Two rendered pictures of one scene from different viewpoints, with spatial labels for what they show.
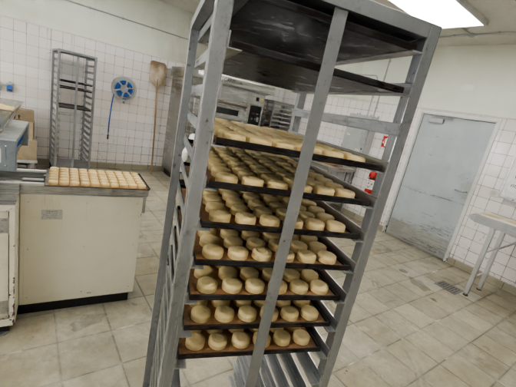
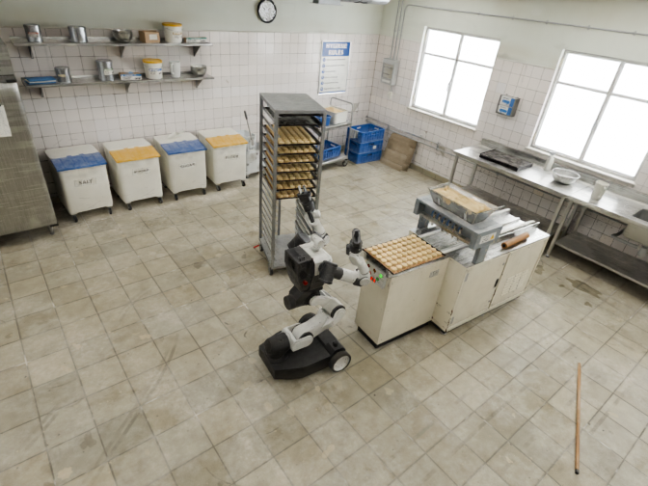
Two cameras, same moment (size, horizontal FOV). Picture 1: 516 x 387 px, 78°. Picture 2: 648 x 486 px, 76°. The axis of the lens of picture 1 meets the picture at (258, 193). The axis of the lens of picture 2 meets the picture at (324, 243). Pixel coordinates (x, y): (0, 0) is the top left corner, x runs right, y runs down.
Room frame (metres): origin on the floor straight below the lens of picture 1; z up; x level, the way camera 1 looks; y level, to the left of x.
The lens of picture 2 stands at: (5.01, 0.24, 2.77)
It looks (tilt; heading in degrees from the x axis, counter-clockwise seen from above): 32 degrees down; 177
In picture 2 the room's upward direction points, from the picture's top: 6 degrees clockwise
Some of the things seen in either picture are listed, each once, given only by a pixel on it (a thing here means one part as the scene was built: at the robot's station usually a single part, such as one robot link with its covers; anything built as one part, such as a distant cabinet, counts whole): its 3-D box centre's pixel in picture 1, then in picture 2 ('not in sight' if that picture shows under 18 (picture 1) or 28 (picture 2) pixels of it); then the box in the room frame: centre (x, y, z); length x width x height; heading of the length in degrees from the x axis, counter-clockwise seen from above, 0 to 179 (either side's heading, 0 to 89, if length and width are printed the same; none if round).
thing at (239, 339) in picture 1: (240, 339); not in sight; (0.74, -0.04, 0.96); 0.05 x 0.05 x 0.02
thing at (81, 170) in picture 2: not in sight; (81, 182); (0.18, -2.63, 0.38); 0.64 x 0.54 x 0.77; 41
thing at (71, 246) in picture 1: (81, 239); (400, 291); (2.02, 1.15, 0.45); 0.70 x 0.34 x 0.90; 123
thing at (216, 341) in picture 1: (217, 341); not in sight; (0.72, 0.02, 0.96); 0.05 x 0.05 x 0.02
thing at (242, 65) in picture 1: (276, 75); (290, 116); (0.98, 0.02, 1.68); 0.60 x 0.40 x 0.02; 20
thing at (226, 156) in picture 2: not in sight; (223, 159); (-1.03, -1.10, 0.38); 0.64 x 0.54 x 0.77; 36
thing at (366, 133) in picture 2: not in sight; (365, 133); (-2.61, 1.22, 0.50); 0.60 x 0.40 x 0.20; 130
